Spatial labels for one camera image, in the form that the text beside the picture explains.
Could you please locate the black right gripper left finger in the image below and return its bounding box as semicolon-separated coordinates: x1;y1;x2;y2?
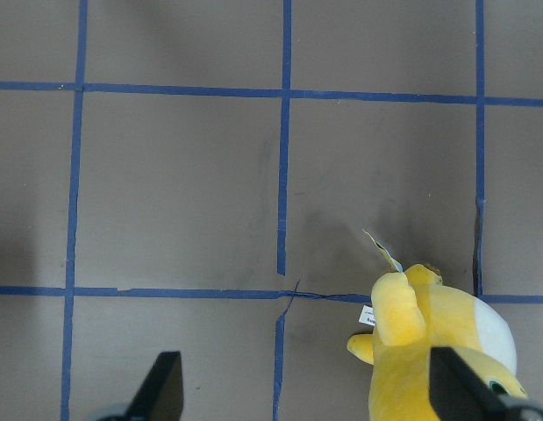
126;351;183;420

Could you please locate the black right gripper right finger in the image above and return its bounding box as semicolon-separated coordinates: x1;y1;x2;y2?
429;347;543;421

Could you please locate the yellow plush toy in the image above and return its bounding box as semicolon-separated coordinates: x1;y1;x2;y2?
347;245;528;420

